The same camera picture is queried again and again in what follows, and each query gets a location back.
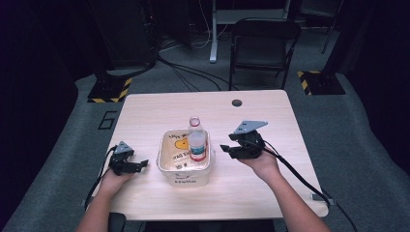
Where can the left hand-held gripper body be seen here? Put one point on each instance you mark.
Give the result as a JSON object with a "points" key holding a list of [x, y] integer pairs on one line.
{"points": [[120, 160]]}

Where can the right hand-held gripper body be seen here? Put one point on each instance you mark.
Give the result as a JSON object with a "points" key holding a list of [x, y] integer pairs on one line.
{"points": [[251, 145]]}

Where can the clear plastic water bottle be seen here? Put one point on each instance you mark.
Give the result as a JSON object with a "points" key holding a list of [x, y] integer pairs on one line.
{"points": [[197, 141]]}

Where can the yellow smiley plastic bag liner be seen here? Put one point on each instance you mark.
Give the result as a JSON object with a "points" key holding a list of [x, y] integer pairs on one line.
{"points": [[177, 154]]}

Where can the white square bin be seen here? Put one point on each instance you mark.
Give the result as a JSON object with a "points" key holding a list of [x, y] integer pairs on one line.
{"points": [[188, 179]]}

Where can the person's left hand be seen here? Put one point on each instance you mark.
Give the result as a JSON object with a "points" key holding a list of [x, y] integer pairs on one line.
{"points": [[112, 183]]}

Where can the person's right hand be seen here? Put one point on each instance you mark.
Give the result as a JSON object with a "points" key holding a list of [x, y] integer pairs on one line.
{"points": [[264, 166]]}

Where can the black round table grommet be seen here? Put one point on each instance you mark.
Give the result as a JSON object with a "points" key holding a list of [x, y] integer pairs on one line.
{"points": [[237, 103]]}

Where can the grey table clamp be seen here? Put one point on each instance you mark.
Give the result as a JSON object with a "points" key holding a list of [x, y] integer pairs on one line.
{"points": [[85, 203], [322, 197]]}

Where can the black padded seat part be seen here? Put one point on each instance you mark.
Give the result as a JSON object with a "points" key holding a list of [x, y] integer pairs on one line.
{"points": [[116, 223]]}

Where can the striped black stand base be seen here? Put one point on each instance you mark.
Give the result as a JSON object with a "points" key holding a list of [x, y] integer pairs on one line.
{"points": [[109, 90], [320, 83]]}

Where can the black folding chair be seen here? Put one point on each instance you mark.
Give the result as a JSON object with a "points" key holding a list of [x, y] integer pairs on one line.
{"points": [[264, 48]]}

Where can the black equipment rack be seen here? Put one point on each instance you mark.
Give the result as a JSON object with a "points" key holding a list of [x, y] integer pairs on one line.
{"points": [[129, 32]]}

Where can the white desk frame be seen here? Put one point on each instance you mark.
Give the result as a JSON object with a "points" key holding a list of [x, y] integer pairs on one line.
{"points": [[214, 32]]}

